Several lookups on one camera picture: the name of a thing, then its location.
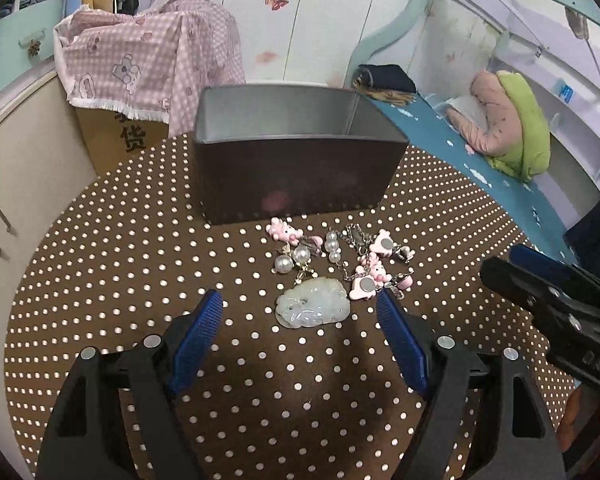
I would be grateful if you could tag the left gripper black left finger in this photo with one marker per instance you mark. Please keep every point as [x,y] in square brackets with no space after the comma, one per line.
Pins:
[86,436]

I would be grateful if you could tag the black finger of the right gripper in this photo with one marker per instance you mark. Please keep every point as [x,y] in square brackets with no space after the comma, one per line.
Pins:
[530,292]
[557,273]

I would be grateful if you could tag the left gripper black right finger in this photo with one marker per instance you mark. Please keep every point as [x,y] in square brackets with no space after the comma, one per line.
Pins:
[481,409]

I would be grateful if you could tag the pink bear magnet charm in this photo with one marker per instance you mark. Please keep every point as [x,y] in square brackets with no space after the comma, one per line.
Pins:
[383,246]

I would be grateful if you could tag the pink kitty magnet charm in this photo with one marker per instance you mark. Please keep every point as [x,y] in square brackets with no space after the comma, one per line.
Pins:
[370,277]

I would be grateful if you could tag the pale green jade pendant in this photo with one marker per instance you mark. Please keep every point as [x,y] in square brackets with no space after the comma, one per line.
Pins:
[313,303]

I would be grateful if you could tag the pink bear charm keychain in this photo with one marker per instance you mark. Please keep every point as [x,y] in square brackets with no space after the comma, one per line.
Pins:
[281,231]

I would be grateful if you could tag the dark metal tin box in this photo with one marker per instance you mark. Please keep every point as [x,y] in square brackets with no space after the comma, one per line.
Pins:
[278,150]

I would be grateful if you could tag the person's right hand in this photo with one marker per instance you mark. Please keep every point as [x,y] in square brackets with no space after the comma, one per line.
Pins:
[578,434]

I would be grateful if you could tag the blue candy print mattress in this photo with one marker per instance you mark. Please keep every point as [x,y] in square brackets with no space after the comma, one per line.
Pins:
[526,203]

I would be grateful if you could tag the pink and green pillow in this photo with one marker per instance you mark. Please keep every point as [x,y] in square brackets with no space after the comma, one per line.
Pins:
[515,136]

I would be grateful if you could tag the dark folded clothes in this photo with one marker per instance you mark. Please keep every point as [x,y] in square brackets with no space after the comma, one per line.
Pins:
[385,83]

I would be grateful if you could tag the brown cardboard box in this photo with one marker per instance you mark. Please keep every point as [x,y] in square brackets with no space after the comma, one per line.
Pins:
[111,138]

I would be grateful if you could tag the white wardrobe with butterflies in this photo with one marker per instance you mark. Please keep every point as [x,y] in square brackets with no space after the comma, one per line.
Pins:
[304,40]

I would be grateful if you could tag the pink checkered cloth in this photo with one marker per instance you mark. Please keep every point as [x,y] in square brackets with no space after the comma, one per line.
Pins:
[150,66]

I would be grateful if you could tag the teal drawer unit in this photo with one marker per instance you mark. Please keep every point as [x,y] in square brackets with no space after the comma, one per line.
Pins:
[25,36]

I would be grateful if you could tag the teal bunk bed frame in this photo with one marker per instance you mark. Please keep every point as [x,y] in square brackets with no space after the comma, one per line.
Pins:
[551,42]

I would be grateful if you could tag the cream cabinet with handles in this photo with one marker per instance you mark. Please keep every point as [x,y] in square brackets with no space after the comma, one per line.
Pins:
[43,165]

